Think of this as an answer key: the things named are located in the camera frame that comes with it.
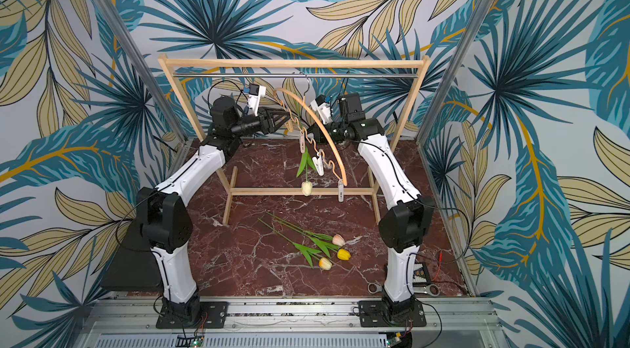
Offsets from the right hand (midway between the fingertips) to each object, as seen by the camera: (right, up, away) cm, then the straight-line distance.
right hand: (303, 135), depth 78 cm
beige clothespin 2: (+11, -16, -13) cm, 24 cm away
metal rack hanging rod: (-4, +26, +20) cm, 33 cm away
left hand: (-5, +6, -1) cm, 8 cm away
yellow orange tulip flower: (+1, -40, +7) cm, 41 cm away
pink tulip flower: (+12, -36, +9) cm, 39 cm away
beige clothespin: (+5, -9, -9) cm, 14 cm away
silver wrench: (+42, -50, +1) cm, 65 cm away
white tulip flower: (+1, -16, -2) cm, 17 cm away
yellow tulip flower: (+13, -40, +5) cm, 42 cm away
